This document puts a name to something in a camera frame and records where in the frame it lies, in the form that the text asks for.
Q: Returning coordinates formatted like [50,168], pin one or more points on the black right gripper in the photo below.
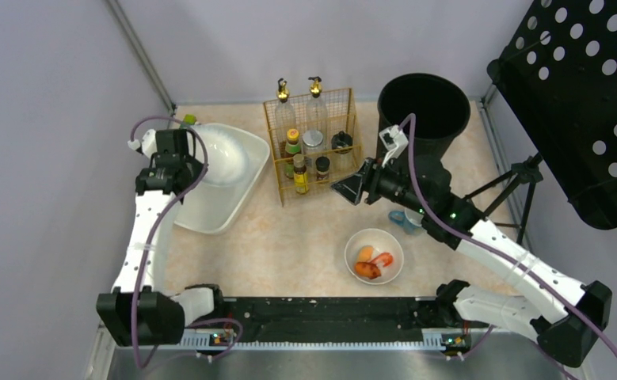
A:
[370,180]

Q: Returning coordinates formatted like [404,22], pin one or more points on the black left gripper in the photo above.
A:
[169,157]

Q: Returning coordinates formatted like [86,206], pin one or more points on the small dark spice jar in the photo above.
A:
[322,165]

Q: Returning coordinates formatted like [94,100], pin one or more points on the black lid round jar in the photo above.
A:
[341,144]

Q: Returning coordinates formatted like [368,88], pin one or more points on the small yellow label bottle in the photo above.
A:
[300,174]

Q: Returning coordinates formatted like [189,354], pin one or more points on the white paper plate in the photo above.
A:
[228,161]

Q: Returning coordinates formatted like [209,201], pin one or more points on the silver lid white can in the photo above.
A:
[313,146]

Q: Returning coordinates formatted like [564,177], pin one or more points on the white bowl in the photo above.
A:
[382,242]

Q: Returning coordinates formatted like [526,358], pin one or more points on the yellow cap sauce bottle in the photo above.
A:
[292,147]

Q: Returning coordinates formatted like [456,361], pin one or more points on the clear gold-top oil bottle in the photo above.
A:
[317,112]

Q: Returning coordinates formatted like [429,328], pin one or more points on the dark sauce glass bottle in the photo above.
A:
[284,114]

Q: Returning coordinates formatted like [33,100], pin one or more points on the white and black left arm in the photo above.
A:
[137,311]

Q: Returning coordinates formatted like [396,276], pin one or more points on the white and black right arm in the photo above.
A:
[564,316]

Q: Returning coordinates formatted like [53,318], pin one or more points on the blue green toy blocks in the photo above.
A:
[188,121]

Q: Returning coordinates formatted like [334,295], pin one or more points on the white plastic basin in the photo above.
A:
[212,210]

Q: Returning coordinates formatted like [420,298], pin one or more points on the orange toy food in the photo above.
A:
[365,253]

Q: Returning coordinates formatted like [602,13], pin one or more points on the blue ceramic mug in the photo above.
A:
[408,220]

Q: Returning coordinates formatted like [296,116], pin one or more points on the toy shrimp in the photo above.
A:
[383,259]

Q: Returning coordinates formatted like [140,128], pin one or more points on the brown fried toy food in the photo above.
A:
[367,270]

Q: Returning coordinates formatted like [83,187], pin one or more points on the black trash bin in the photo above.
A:
[442,110]

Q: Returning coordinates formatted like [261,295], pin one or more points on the black tripod stand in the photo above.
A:
[521,174]

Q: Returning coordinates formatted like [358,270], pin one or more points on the black perforated panel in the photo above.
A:
[558,74]

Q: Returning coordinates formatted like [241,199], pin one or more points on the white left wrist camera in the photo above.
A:
[146,145]

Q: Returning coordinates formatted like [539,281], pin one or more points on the gold wire rack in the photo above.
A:
[342,116]

